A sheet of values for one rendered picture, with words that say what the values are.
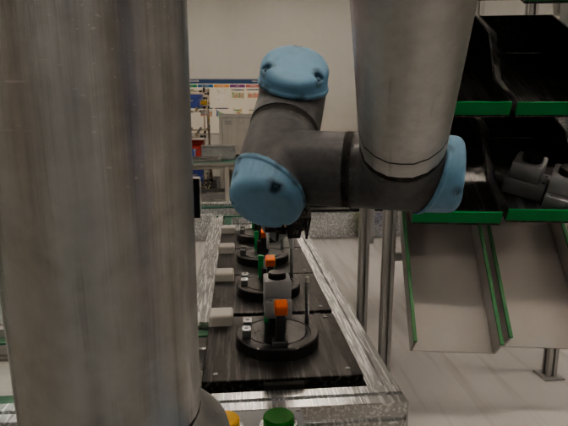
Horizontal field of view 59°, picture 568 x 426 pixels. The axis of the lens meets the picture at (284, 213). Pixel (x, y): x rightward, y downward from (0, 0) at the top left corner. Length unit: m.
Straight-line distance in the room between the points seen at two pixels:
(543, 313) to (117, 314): 0.80
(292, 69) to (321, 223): 1.53
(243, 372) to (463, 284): 0.39
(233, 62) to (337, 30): 2.34
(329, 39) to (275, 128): 11.00
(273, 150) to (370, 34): 0.19
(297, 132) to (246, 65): 10.88
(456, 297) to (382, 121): 0.55
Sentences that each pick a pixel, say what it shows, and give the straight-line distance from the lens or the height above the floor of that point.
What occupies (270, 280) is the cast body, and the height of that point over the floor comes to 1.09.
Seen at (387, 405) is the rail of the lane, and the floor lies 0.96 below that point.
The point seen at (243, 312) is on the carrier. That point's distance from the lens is 1.01.
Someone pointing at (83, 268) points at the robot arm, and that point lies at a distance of 0.20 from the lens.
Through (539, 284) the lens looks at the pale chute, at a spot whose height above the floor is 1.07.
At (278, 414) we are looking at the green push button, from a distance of 0.69.
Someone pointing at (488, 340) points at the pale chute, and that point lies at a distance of 0.87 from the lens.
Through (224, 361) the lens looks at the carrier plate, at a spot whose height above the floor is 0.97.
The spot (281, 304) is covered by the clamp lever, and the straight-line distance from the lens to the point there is 0.77.
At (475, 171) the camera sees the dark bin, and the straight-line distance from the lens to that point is 0.93.
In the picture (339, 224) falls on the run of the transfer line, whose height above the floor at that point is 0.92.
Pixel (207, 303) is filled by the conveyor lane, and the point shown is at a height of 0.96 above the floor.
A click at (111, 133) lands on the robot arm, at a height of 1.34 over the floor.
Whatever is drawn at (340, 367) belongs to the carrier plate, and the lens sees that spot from 0.81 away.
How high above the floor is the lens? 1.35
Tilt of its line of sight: 11 degrees down
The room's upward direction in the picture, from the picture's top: straight up
